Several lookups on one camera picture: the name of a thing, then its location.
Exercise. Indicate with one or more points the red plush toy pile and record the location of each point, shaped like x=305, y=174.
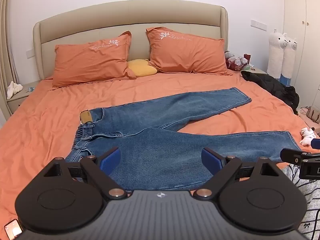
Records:
x=236, y=62

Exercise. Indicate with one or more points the blue denim pants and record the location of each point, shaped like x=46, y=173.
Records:
x=160, y=140

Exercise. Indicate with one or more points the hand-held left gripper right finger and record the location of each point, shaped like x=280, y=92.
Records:
x=210, y=159

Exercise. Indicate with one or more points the person's patterned grey clothing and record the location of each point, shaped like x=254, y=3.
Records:
x=310, y=200

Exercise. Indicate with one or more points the white wall switch panel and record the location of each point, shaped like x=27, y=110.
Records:
x=258, y=24

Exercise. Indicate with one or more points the yellow cushion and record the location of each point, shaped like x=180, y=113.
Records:
x=141, y=68

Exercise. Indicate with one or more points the orange embroidered pillow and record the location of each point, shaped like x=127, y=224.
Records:
x=185, y=52
x=90, y=60

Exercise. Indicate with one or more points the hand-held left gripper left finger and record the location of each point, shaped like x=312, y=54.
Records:
x=111, y=160

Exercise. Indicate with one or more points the smartphone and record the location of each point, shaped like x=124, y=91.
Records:
x=12, y=230

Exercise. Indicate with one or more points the bed with orange sheet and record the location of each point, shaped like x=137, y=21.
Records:
x=62, y=110

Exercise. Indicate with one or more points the beige padded headboard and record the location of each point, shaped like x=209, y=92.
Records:
x=82, y=27

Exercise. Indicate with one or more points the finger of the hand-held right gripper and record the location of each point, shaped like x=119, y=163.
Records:
x=292, y=157

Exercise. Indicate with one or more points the white wardrobe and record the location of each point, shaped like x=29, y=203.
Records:
x=305, y=30

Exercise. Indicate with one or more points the white socks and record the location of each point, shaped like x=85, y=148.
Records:
x=307, y=135

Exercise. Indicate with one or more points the black jacket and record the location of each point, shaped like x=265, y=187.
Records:
x=272, y=85

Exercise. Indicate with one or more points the white wall socket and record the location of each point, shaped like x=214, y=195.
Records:
x=30, y=52

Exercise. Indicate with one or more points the tall white alpaca plush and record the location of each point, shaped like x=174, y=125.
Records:
x=275, y=55

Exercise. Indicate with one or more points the white crumpled cloth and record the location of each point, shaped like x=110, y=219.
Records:
x=13, y=90

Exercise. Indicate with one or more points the beige nightstand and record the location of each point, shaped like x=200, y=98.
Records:
x=257, y=70
x=22, y=97

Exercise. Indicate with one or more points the beige handbag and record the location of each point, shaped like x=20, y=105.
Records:
x=313, y=113

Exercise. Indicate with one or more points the short white alpaca plush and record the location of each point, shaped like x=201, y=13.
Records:
x=290, y=62

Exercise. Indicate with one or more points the beige curtain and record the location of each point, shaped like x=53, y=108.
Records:
x=6, y=55

